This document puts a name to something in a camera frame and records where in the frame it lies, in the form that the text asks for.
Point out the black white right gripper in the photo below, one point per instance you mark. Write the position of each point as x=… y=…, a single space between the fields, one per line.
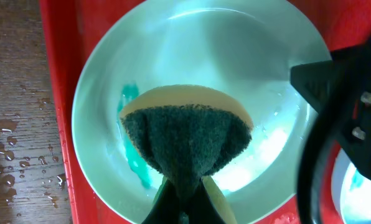
x=340 y=91

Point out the green yellow sponge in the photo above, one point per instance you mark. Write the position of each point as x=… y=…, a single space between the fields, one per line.
x=188 y=133

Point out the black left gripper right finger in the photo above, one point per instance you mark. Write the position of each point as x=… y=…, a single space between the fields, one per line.
x=201 y=209

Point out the light blue plate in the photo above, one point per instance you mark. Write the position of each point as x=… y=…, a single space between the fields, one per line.
x=351 y=191

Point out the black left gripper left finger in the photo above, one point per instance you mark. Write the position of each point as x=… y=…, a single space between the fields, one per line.
x=166 y=209

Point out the light green plate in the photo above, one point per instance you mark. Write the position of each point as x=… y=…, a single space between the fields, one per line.
x=243 y=48

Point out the red plastic tray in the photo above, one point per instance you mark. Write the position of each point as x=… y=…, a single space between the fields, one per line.
x=72 y=28

